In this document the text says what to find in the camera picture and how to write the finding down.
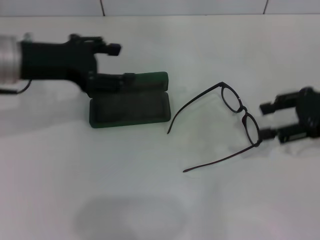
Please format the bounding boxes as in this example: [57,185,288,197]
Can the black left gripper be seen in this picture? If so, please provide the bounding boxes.
[19,33,136,99]

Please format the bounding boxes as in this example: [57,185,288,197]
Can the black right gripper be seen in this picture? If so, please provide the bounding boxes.
[258,86,320,145]

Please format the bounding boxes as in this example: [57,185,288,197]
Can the black glasses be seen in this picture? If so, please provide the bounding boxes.
[166,81,263,174]

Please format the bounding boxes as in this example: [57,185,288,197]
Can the green glasses case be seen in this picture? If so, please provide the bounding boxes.
[88,71,172,129]

